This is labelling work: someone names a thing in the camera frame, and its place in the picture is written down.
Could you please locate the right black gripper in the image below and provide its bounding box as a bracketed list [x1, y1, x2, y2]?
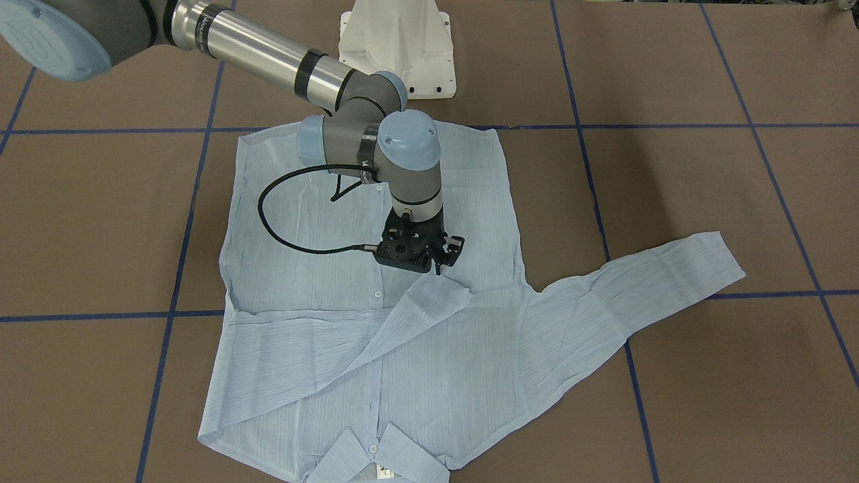
[374, 210, 464, 276]

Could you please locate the light blue button-up shirt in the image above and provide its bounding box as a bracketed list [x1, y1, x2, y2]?
[197, 123, 744, 482]

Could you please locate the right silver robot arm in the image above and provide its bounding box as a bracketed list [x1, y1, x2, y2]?
[2, 1, 464, 273]

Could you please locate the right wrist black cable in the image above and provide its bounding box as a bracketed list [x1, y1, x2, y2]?
[258, 164, 380, 255]

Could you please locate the white pedestal column with base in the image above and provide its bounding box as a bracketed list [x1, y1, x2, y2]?
[338, 1, 458, 100]

